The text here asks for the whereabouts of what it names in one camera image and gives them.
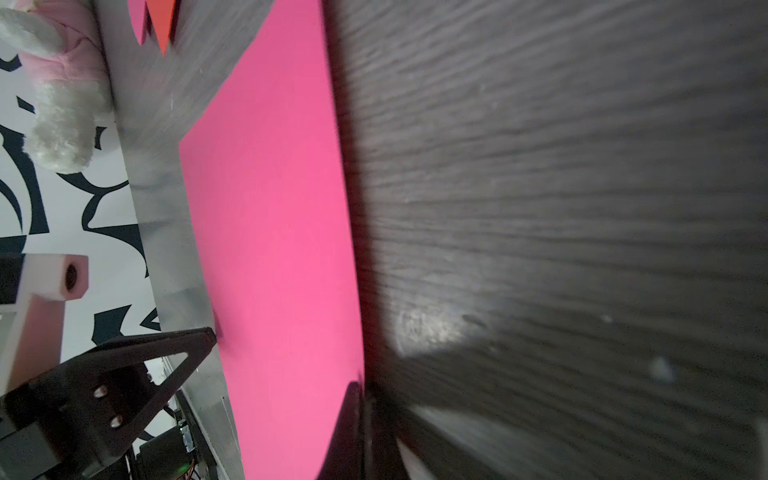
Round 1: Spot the white teddy bear pink shirt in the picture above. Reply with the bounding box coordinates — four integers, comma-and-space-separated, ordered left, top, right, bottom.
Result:
1, 0, 112, 175

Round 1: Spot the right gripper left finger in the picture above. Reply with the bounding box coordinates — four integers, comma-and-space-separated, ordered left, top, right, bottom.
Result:
317, 382, 364, 480

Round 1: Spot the magenta paper sheet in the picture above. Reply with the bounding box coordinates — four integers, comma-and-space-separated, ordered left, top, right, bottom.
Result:
179, 1, 364, 479
127, 0, 149, 45

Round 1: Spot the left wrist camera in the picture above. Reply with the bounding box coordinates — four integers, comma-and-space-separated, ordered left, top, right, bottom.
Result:
1, 253, 89, 394

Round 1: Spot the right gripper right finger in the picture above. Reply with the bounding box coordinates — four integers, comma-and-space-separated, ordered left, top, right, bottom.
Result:
362, 384, 410, 480

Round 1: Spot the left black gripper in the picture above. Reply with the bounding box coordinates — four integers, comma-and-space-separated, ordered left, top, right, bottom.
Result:
1, 327, 217, 479

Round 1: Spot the red square paper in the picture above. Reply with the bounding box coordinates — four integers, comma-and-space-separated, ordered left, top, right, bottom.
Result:
146, 0, 180, 56

